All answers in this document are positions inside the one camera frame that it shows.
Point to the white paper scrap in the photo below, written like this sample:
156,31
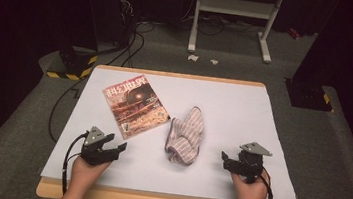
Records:
193,57
214,62

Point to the small red object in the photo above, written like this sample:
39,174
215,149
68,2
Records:
293,33

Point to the glossy magazine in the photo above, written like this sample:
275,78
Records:
135,108

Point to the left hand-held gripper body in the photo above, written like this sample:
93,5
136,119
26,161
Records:
93,152

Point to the person's left hand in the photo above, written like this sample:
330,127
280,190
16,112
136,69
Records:
87,175

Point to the striped grey cloth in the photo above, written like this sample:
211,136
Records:
187,134

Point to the white paper table cover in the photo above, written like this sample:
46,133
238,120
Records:
231,99

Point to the black yellow striped base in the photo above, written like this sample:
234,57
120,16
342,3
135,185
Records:
309,96
74,64

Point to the white metal stand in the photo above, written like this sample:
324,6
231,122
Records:
235,6

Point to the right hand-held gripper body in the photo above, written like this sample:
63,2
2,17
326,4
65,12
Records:
250,161

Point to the person's right hand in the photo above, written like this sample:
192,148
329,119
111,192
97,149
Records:
249,196

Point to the black equipment rack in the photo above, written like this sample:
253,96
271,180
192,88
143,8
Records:
111,5

